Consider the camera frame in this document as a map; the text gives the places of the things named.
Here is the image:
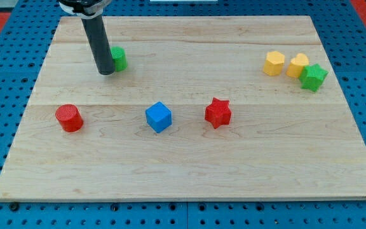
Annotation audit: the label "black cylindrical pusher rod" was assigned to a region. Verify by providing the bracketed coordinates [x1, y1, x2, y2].
[81, 15, 116, 75]

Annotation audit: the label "green cylinder block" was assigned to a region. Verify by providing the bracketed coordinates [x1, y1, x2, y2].
[111, 46, 128, 72]

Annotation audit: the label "wooden board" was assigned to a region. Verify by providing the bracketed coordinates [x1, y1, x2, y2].
[0, 16, 366, 202]

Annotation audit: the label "red cylinder block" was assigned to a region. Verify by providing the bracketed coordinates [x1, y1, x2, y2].
[55, 104, 83, 132]

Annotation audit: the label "blue cube block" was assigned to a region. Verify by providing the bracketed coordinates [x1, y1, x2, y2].
[145, 102, 172, 133]

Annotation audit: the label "red star block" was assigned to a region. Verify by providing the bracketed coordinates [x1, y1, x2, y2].
[205, 97, 232, 128]

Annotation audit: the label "yellow pentagon block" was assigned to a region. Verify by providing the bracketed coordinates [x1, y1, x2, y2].
[262, 51, 285, 76]

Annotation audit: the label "yellow heart block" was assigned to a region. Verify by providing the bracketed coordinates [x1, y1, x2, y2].
[285, 53, 309, 78]

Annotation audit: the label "green star block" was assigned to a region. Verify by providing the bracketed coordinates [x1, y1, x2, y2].
[299, 64, 329, 92]

